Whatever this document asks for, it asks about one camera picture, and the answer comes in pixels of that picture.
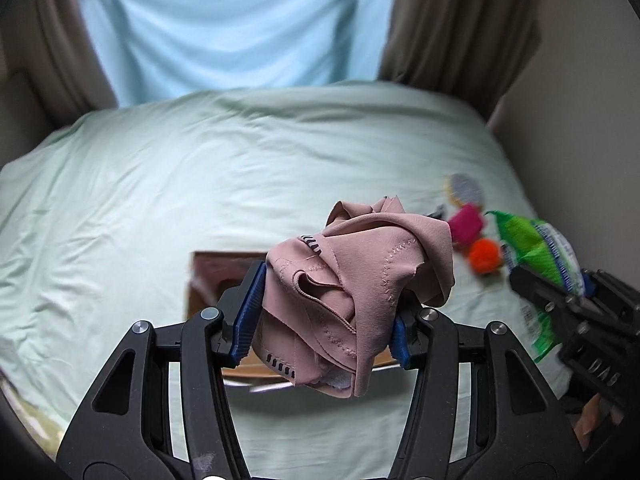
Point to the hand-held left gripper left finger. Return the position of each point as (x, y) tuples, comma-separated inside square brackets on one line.
[(248, 312)]

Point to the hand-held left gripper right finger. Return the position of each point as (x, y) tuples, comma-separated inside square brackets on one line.
[(400, 346)]

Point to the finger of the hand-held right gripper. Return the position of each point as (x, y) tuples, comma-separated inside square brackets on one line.
[(617, 292), (537, 290)]

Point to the green plastic packet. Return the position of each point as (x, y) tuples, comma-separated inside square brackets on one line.
[(530, 240)]

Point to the brown cardboard box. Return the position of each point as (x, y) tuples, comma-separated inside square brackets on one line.
[(200, 290)]

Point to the pink fabric garment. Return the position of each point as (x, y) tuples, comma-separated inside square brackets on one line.
[(350, 290)]

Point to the magenta soft cube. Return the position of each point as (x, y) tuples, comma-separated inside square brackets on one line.
[(466, 225)]

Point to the person's right hand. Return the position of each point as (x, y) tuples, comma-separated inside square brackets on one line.
[(595, 417)]

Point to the orange pom-pom ball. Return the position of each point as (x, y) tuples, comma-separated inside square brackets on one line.
[(482, 255)]

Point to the grey round scrub pad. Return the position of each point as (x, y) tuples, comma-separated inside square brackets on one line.
[(466, 189)]

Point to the bed with pale green sheet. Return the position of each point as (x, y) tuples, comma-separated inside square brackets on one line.
[(150, 200)]

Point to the brown curtain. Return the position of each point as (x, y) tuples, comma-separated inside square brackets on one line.
[(65, 25), (450, 25)]

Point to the light blue curtain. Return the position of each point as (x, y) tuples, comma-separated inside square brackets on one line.
[(230, 20)]

